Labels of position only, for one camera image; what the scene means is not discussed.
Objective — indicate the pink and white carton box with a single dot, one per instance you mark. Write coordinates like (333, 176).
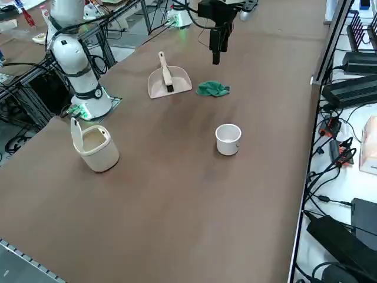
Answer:
(368, 144)

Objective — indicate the grey power adapter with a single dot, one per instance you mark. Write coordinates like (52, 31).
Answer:
(350, 88)

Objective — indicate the dark slotted rack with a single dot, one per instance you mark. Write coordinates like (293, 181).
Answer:
(357, 29)

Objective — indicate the beige trash bin with lid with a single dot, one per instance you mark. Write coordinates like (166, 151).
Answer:
(101, 153)

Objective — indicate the beige plastic dustpan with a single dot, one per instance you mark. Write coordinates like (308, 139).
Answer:
(181, 79)

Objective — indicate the black flat box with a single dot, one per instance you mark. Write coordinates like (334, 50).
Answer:
(365, 218)

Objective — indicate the red and black device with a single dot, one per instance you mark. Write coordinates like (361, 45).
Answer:
(343, 153)
(330, 128)

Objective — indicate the white bracket at table edge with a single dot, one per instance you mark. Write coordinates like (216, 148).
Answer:
(312, 80)

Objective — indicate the white cup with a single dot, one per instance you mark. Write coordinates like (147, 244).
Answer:
(228, 143)

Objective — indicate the red labelled bottle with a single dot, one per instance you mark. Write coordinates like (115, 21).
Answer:
(28, 16)

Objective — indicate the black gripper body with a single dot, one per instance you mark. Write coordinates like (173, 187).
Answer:
(218, 11)

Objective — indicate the metal support rail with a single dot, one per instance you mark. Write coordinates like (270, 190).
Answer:
(331, 41)

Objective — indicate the black power adapter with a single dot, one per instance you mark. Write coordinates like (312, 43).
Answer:
(338, 244)
(359, 62)

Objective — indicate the green cloth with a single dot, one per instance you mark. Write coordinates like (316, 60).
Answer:
(213, 88)

